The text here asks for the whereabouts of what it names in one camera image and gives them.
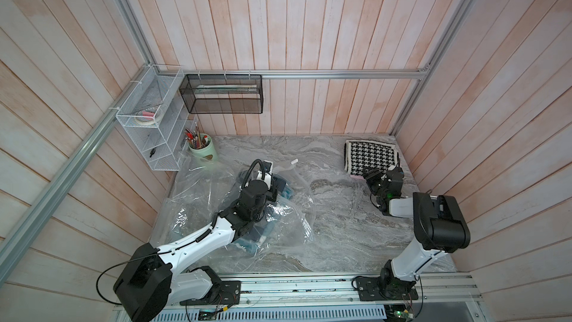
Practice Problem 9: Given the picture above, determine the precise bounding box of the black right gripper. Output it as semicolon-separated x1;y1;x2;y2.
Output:
363;165;387;200

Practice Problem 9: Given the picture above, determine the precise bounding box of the clear plastic vacuum bag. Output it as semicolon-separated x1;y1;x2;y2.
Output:
150;159;316;265

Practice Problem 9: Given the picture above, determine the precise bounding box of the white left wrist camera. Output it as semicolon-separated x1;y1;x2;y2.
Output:
258;160;273;189

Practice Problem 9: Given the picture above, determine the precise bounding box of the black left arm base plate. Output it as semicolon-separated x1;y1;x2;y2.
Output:
180;280;241;306

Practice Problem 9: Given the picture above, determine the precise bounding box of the teal blue folded cloth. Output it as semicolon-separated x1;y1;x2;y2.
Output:
232;175;298;256

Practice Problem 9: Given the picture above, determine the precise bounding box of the white tape roll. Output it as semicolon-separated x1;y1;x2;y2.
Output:
133;110;162;126

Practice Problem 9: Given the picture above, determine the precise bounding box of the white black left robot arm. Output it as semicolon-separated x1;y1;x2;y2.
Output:
113;178;284;321

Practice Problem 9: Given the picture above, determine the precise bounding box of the green pen holder cup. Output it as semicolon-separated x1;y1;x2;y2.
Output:
187;134;218;163

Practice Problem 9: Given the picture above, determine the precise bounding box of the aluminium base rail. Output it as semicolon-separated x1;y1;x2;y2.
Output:
210;272;484;308

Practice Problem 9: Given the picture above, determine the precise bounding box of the white wire shelf rack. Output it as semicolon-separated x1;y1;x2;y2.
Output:
116;64;189;171

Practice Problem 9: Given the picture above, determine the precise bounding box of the black white houndstooth blanket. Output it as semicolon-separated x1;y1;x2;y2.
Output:
344;140;400;177

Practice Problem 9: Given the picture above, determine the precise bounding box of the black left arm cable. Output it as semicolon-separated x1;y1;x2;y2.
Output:
95;252;162;306

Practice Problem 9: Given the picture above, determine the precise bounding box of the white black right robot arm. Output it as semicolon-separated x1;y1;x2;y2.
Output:
363;165;471;300

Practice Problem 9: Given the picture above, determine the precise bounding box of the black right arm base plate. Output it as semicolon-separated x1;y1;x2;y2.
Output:
352;276;419;302

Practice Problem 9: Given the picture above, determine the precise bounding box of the black mesh wall basket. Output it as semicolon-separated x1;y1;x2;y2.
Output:
179;74;265;115

